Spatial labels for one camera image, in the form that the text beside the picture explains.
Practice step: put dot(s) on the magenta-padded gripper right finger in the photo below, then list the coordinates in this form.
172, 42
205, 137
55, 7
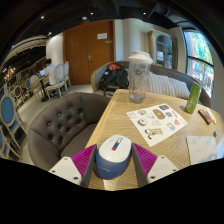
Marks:
162, 167

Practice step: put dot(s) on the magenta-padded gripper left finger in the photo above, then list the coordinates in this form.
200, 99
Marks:
65, 169

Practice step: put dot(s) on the white and blue computer mouse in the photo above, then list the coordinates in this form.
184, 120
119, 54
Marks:
113, 156

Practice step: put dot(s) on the pale grey mouse pad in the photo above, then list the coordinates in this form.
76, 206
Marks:
201, 148

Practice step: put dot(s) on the grey tufted armchair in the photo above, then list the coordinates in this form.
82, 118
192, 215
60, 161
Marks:
58, 128

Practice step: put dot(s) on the white sticker sheet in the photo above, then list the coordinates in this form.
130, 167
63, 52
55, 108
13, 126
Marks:
156, 123

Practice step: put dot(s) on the small black red box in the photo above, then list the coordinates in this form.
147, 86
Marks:
204, 116

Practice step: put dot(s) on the green drink can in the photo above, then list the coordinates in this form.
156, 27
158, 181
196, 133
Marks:
193, 98

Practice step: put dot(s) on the striped cushion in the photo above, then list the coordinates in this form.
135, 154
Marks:
160, 83
182, 90

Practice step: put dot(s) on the blue padded chairs group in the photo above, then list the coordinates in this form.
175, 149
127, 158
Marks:
7, 111

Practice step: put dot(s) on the clear shaker bottle white lid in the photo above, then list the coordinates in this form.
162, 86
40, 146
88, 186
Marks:
138, 78

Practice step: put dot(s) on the white dining chair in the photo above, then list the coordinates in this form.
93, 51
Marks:
67, 72
60, 76

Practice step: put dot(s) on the grey curved sofa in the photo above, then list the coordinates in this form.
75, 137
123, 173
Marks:
166, 72

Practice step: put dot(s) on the person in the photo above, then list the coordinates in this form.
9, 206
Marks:
50, 73

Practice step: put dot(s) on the laptop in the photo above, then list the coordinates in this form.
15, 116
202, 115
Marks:
42, 72

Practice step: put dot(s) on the black backpack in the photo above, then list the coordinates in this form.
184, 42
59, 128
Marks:
111, 78

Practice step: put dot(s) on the large window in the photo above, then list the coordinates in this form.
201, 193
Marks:
200, 63

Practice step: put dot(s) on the chandelier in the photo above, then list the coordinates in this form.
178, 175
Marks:
10, 72

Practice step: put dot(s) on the wooden door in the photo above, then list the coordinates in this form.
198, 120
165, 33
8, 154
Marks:
83, 56

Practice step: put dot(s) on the arched glass cabinet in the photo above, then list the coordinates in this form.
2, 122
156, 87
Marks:
163, 50

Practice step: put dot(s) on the white door sign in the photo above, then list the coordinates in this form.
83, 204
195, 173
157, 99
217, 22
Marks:
102, 36

